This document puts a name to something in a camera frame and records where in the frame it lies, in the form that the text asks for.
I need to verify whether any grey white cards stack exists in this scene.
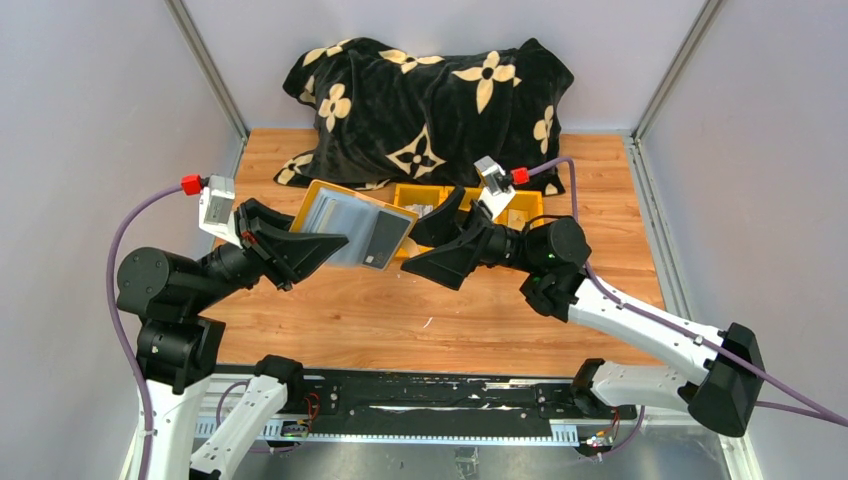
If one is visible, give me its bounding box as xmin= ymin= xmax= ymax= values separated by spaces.
xmin=404 ymin=204 xmax=435 ymax=218

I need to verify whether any middle yellow plastic bin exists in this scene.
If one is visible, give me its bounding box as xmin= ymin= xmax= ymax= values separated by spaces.
xmin=440 ymin=186 xmax=483 ymax=212

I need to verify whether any left yellow plastic bin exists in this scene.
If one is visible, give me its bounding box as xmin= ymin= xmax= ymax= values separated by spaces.
xmin=393 ymin=183 xmax=443 ymax=209

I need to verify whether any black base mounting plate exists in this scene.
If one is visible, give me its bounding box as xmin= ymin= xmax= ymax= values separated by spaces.
xmin=241 ymin=368 xmax=639 ymax=440

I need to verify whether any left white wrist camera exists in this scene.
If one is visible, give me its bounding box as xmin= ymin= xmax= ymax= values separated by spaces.
xmin=198 ymin=175 xmax=239 ymax=245

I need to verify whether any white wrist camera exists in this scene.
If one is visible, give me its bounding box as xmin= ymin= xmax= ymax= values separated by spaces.
xmin=474 ymin=156 xmax=516 ymax=220
xmin=198 ymin=175 xmax=239 ymax=245

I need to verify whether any aluminium frame rail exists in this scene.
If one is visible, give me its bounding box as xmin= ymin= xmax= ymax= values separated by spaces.
xmin=139 ymin=372 xmax=747 ymax=446

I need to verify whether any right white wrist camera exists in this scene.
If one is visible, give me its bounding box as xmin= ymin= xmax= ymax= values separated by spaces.
xmin=474 ymin=156 xmax=516 ymax=220

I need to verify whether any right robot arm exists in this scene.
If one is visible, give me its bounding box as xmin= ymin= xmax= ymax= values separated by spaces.
xmin=402 ymin=188 xmax=765 ymax=437

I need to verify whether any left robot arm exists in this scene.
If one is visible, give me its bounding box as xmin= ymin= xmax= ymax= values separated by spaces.
xmin=116 ymin=199 xmax=348 ymax=479

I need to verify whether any black floral plush blanket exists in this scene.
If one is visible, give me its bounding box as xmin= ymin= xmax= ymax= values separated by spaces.
xmin=274 ymin=37 xmax=574 ymax=196

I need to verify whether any yellow plastic bin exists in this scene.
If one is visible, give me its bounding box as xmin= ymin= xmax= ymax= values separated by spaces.
xmin=393 ymin=183 xmax=443 ymax=209
xmin=440 ymin=186 xmax=483 ymax=212
xmin=495 ymin=190 xmax=544 ymax=228

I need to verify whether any yellow leather card holder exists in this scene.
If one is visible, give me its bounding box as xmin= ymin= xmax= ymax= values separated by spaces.
xmin=291 ymin=180 xmax=419 ymax=268

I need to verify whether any right yellow plastic bin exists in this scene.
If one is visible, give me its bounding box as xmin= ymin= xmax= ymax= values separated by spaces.
xmin=495 ymin=190 xmax=544 ymax=228

